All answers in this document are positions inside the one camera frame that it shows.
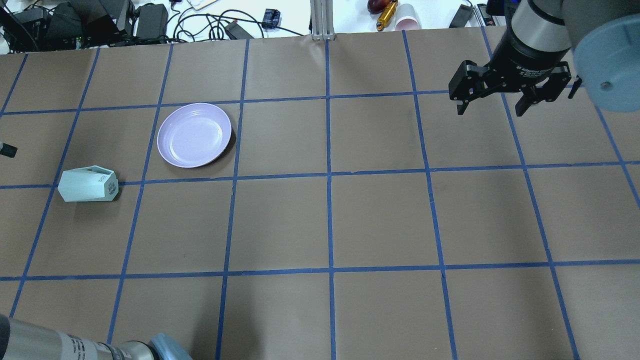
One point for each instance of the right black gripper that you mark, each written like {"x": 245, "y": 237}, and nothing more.
{"x": 529, "y": 61}

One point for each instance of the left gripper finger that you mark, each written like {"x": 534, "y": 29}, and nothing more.
{"x": 7, "y": 150}

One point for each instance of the mint green faceted cup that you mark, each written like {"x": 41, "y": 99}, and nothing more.
{"x": 88, "y": 184}

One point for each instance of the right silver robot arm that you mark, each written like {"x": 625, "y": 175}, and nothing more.
{"x": 603, "y": 36}

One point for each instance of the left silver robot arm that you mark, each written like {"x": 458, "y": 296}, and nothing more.
{"x": 21, "y": 340}

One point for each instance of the lilac plate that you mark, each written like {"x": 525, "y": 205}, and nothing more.
{"x": 194, "y": 135}

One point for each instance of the black power adapter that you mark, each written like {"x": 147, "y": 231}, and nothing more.
{"x": 462, "y": 16}

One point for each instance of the black equipment pile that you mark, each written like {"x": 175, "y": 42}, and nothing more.
{"x": 82, "y": 24}

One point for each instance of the small blue black device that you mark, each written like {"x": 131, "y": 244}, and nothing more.
{"x": 271, "y": 19}

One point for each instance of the aluminium frame post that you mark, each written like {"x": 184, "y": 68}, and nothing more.
{"x": 322, "y": 20}

